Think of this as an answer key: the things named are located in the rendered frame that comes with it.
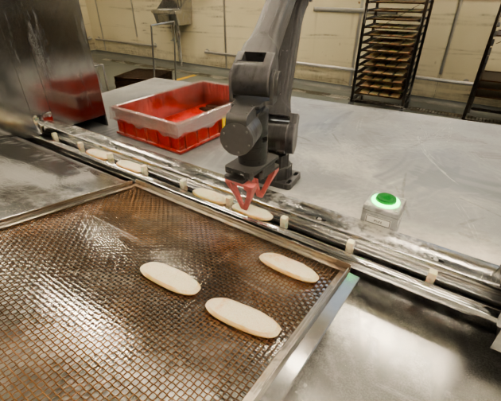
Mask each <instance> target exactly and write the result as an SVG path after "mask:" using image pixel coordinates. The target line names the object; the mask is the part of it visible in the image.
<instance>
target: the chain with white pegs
mask: <svg viewBox="0 0 501 401"><path fill-rule="evenodd" d="M41 135H42V136H45V135H43V134H41ZM51 135H52V138H51V139H53V140H55V141H58V142H60V141H59V139H58V136H57V133H56V132H53V133H51ZM45 137H47V136H45ZM47 138H50V137H47ZM61 143H63V142H61ZM64 144H65V145H68V144H66V143H64ZM68 146H70V145H68ZM77 146H78V148H76V147H74V146H71V147H74V148H76V149H78V150H82V151H84V152H86V151H85V149H84V144H83V143H82V142H77ZM107 160H108V161H109V162H113V163H115V164H116V162H115V160H114V156H113V153H111V152H109V153H107ZM140 167H141V173H142V174H145V175H146V176H149V177H151V176H150V175H149V174H148V169H147V165H141V166H140ZM152 178H155V177H152ZM155 179H157V178H155ZM158 180H159V181H163V180H161V179H158ZM163 182H165V183H168V182H166V181H163ZM168 184H170V185H172V184H171V183H168ZM173 186H176V187H178V188H180V189H184V190H186V191H189V190H188V187H187V180H185V179H181V180H180V187H179V186H177V185H173ZM189 192H190V193H192V191H189ZM225 198H226V204H224V205H226V206H228V207H230V208H232V205H233V197H232V196H229V195H228V196H227V197H225ZM288 219H289V217H288V216H285V215H283V216H281V218H280V224H276V223H274V222H271V221H267V222H270V223H272V224H276V225H277V226H280V227H283V228H286V229H289V230H290V231H293V232H296V233H299V234H301V235H303V236H307V235H305V234H303V233H300V232H297V231H294V230H293V229H290V228H288ZM307 237H309V238H311V239H315V240H317V241H320V242H322V243H326V242H324V241H321V240H318V239H316V238H313V237H311V236H307ZM326 244H327V245H330V246H333V247H336V248H338V249H340V250H343V251H346V252H349V253H351V254H353V255H357V254H356V253H353V251H354V246H355V241H354V240H352V239H348V241H347V243H346V247H345V250H344V249H343V248H340V247H337V246H334V245H331V244H330V243H326ZM357 256H359V257H361V258H364V259H367V260H370V259H368V258H366V257H363V256H362V255H357ZM370 261H372V262H374V263H377V264H380V265H382V266H385V265H384V264H382V263H379V262H376V261H374V260H370ZM385 267H388V268H390V269H393V270H395V271H398V272H401V273H403V274H407V275H409V276H411V277H414V276H413V275H411V274H408V273H406V272H403V271H399V270H397V269H395V268H393V267H389V266H387V265H386V266H385ZM437 273H438V271H436V270H434V269H432V268H430V269H429V272H428V274H427V276H426V279H425V280H424V279H422V278H419V277H416V276H415V277H414V278H417V279H420V280H422V281H424V282H427V283H430V284H432V285H434V286H438V287H440V288H442V289H445V290H448V291H451V292H453V293H455V294H459V295H461V296H464V297H466V298H469V299H472V300H474V301H476V302H480V303H482V304H484V305H486V306H490V307H492V308H495V309H498V310H501V309H500V308H498V307H495V306H492V305H489V304H487V303H485V302H481V301H479V300H477V299H474V298H471V297H469V296H466V295H463V294H460V293H458V292H456V291H454V290H450V289H446V288H445V287H443V286H439V285H437V284H435V283H434V282H435V279H436V277H437Z"/></svg>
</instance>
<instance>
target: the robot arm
mask: <svg viewBox="0 0 501 401"><path fill-rule="evenodd" d="M312 1H313V0H266V1H265V4H264V6H263V8H262V12H261V13H260V16H259V18H258V21H257V24H256V26H255V28H254V31H253V33H252V34H251V36H250V37H249V39H248V40H247V41H246V42H245V43H244V44H243V47H242V49H241V51H238V53H237V55H236V57H235V60H234V62H233V65H232V67H231V69H230V72H229V77H228V80H229V102H232V103H231V109H230V110H229V111H228V113H227V114H226V125H225V126H224V127H223V129H222V130H221V132H220V142H221V144H222V146H223V148H224V149H225V150H226V151H227V152H228V153H230V154H233V155H236V156H238V157H237V158H236V159H235V160H233V161H231V162H229V163H227V164H226V165H225V172H226V174H224V181H225V182H226V184H227V186H228V187H229V188H230V190H231V191H232V192H233V194H234V195H235V198H236V200H237V201H238V203H239V206H240V208H241V209H243V210H247V209H248V208H249V206H250V203H251V201H252V198H253V196H254V193H256V196H257V197H261V198H263V196H264V194H265V193H266V190H267V189H268V187H269V186H273V187H276V188H279V189H284V190H291V189H292V187H293V186H294V185H295V184H296V183H297V181H298V180H299V179H300V177H301V172H299V171H296V170H292V164H293V163H291V161H290V160H289V154H294V151H295V149H296V145H297V133H298V123H299V118H300V116H299V114H298V113H292V112H291V93H292V87H293V78H294V73H295V67H296V62H297V52H298V46H299V40H300V35H301V26H302V22H303V17H304V15H305V11H306V8H307V6H308V5H309V2H312ZM271 119H277V120H285V121H289V122H282V121H273V120H271ZM240 174H243V176H242V175H240ZM248 180H250V181H248ZM259 183H260V184H264V186H263V187H262V190H260V188H259ZM237 186H240V187H242V188H243V189H244V190H246V191H247V196H246V200H245V203H243V199H242V197H241V195H240V193H239V189H238V187H237Z"/></svg>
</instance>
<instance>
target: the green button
mask: <svg viewBox="0 0 501 401"><path fill-rule="evenodd" d="M375 199H376V200H377V201H378V202H379V203H380V204H385V205H393V204H396V202H397V198H396V197H395V196H394V195H392V194H390V193H379V194H377V195H376V198H375Z"/></svg>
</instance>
